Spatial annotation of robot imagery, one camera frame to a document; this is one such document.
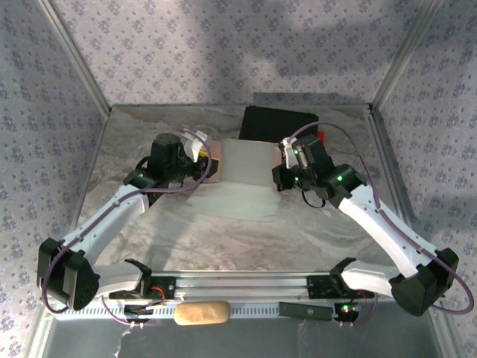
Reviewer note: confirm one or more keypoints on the pink paper box sheet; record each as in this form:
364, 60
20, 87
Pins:
242, 168

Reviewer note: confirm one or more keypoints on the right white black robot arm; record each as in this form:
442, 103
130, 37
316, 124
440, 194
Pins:
384, 231

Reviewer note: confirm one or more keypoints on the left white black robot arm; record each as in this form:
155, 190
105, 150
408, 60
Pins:
108, 216

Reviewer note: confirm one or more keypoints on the red plastic block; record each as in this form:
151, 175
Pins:
322, 136

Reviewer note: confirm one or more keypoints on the black rectangular device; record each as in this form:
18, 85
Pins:
305, 311

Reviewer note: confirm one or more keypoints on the circuit board with green light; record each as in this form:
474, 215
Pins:
346, 308

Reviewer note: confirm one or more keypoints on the torn clear plastic strip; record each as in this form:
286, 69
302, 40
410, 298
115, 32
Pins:
302, 328
122, 341

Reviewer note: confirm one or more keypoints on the tan oblong sponge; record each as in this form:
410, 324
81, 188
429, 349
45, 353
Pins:
203, 313

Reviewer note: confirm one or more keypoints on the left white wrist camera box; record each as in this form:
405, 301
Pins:
194, 145

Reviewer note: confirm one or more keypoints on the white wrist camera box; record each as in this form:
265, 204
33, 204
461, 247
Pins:
194, 145
287, 151

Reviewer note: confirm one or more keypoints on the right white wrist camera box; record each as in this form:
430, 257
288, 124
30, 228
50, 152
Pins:
287, 151

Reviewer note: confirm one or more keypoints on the aluminium side rail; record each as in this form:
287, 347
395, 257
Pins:
376, 123

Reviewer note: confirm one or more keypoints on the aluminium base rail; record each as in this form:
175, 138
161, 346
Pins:
242, 283

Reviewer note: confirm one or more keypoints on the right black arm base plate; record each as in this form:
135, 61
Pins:
316, 287

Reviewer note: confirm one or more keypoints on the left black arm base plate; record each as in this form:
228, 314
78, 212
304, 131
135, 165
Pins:
169, 287

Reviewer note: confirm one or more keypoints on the left aluminium frame post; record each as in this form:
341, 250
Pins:
76, 56

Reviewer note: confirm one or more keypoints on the aluminium frame post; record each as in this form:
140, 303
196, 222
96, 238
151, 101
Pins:
404, 56
76, 56

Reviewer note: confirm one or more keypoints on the right aluminium frame post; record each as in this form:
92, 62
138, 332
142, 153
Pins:
404, 56

